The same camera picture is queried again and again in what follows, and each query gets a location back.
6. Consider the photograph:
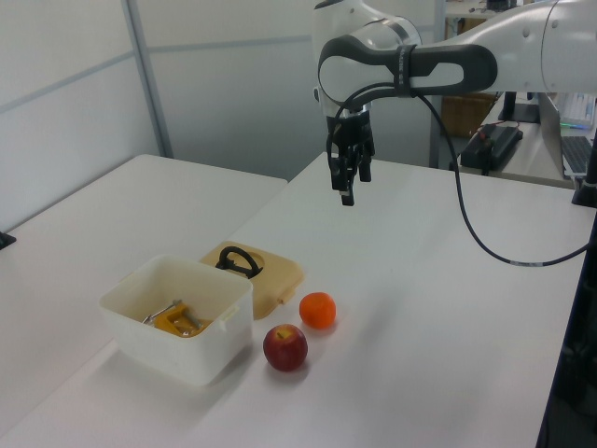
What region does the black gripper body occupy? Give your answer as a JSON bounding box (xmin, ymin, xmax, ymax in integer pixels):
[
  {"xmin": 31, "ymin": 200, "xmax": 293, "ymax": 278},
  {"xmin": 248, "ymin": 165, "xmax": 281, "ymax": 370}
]
[{"xmin": 325, "ymin": 110, "xmax": 377, "ymax": 161}]

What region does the orange toy fruit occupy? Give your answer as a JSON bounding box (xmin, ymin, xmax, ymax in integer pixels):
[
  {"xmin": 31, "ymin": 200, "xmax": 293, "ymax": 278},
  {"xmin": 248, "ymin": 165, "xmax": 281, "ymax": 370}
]
[{"xmin": 298, "ymin": 291, "xmax": 338, "ymax": 329}]

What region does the red toy apple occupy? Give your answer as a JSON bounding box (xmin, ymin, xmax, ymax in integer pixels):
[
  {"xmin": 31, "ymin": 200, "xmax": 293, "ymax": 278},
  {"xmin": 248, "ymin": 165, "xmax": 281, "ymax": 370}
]
[{"xmin": 262, "ymin": 324, "xmax": 310, "ymax": 373}]

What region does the tan plastic container lid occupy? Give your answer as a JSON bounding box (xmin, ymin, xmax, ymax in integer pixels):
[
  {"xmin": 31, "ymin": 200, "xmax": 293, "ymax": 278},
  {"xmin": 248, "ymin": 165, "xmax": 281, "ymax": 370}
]
[{"xmin": 199, "ymin": 240, "xmax": 305, "ymax": 321}]

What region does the white plastic container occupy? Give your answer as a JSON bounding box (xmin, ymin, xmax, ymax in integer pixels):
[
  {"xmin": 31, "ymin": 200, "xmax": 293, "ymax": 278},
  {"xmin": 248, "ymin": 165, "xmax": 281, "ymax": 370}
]
[{"xmin": 99, "ymin": 254, "xmax": 255, "ymax": 388}]

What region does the woven basket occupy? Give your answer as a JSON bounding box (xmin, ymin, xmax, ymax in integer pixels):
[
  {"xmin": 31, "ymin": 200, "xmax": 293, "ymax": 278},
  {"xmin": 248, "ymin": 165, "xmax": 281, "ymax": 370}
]
[{"xmin": 441, "ymin": 92, "xmax": 500, "ymax": 138}]

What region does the black electronic device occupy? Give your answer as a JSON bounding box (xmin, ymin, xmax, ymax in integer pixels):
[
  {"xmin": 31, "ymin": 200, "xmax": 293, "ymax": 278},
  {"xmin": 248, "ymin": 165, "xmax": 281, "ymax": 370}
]
[{"xmin": 459, "ymin": 123, "xmax": 524, "ymax": 175}]

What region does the black monitor stand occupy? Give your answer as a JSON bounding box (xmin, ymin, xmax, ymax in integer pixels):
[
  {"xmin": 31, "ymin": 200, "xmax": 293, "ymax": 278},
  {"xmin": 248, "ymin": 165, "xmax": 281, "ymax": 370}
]
[{"xmin": 497, "ymin": 91, "xmax": 542, "ymax": 125}]

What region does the silver laptop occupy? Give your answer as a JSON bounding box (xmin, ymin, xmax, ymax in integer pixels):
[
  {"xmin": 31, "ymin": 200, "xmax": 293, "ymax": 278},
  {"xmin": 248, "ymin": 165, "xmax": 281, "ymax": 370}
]
[{"xmin": 540, "ymin": 92, "xmax": 597, "ymax": 179}]

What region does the orange C-clamp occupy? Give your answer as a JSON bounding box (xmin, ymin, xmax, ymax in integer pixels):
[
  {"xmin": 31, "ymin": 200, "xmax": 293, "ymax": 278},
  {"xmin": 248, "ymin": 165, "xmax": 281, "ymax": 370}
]
[{"xmin": 142, "ymin": 299, "xmax": 216, "ymax": 338}]

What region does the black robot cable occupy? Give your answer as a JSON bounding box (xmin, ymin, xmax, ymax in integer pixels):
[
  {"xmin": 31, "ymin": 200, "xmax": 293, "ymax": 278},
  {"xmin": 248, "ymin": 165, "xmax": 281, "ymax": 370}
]
[{"xmin": 325, "ymin": 44, "xmax": 592, "ymax": 268}]

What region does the black lid handle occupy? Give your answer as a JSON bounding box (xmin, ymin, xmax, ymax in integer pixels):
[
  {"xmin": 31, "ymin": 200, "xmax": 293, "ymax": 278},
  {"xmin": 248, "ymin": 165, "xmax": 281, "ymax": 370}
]
[{"xmin": 215, "ymin": 245, "xmax": 263, "ymax": 280}]

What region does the grey partition post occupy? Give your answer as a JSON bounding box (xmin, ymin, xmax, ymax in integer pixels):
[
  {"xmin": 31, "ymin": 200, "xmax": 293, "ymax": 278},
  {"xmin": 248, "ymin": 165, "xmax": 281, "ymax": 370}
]
[{"xmin": 121, "ymin": 0, "xmax": 174, "ymax": 160}]

